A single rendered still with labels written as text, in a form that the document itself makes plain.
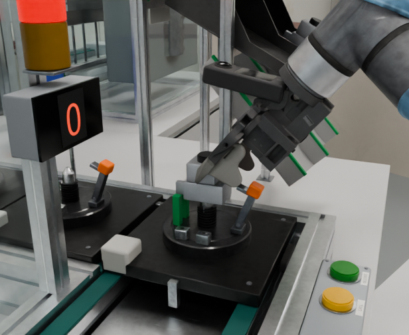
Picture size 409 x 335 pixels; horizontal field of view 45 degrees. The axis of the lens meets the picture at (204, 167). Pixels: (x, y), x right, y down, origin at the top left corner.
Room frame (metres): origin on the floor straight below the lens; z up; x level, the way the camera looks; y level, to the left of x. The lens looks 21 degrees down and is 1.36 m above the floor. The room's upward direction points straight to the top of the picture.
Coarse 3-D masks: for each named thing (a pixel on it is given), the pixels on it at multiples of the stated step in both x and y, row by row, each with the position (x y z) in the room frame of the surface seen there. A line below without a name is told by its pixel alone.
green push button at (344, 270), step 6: (336, 264) 0.61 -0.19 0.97; (342, 264) 0.61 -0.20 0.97; (348, 264) 0.61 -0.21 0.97; (354, 264) 0.61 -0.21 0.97; (330, 270) 0.60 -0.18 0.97; (336, 270) 0.60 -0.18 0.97; (342, 270) 0.60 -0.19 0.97; (348, 270) 0.60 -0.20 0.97; (354, 270) 0.60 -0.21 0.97; (336, 276) 0.59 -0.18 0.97; (342, 276) 0.58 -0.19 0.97; (348, 276) 0.58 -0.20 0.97; (354, 276) 0.58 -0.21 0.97
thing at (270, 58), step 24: (168, 0) 0.99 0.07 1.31; (192, 0) 0.96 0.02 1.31; (216, 0) 0.93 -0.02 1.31; (240, 0) 1.05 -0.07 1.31; (216, 24) 0.93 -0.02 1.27; (240, 24) 0.90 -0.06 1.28; (264, 24) 1.02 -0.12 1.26; (240, 48) 0.90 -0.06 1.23; (264, 48) 0.96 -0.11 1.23; (288, 48) 0.99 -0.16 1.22
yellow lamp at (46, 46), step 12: (24, 24) 0.54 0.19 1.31; (36, 24) 0.54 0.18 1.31; (48, 24) 0.54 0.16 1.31; (60, 24) 0.55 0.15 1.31; (24, 36) 0.54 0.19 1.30; (36, 36) 0.54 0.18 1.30; (48, 36) 0.54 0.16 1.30; (60, 36) 0.55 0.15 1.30; (24, 48) 0.55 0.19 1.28; (36, 48) 0.54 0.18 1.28; (48, 48) 0.54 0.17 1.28; (60, 48) 0.55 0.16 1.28; (24, 60) 0.55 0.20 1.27; (36, 60) 0.54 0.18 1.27; (48, 60) 0.54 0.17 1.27; (60, 60) 0.55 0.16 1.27
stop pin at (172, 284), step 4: (172, 280) 0.58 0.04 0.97; (176, 280) 0.58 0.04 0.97; (168, 284) 0.57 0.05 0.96; (172, 284) 0.57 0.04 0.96; (176, 284) 0.57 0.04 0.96; (168, 288) 0.57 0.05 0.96; (172, 288) 0.57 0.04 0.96; (176, 288) 0.57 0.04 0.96; (168, 292) 0.57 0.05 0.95; (172, 292) 0.57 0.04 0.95; (176, 292) 0.57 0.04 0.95; (168, 296) 0.57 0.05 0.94; (172, 296) 0.57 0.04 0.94; (176, 296) 0.57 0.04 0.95; (168, 300) 0.57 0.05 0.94; (172, 300) 0.57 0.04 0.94; (176, 300) 0.57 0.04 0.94; (168, 304) 0.57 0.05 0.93; (172, 304) 0.57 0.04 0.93; (176, 304) 0.57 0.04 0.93
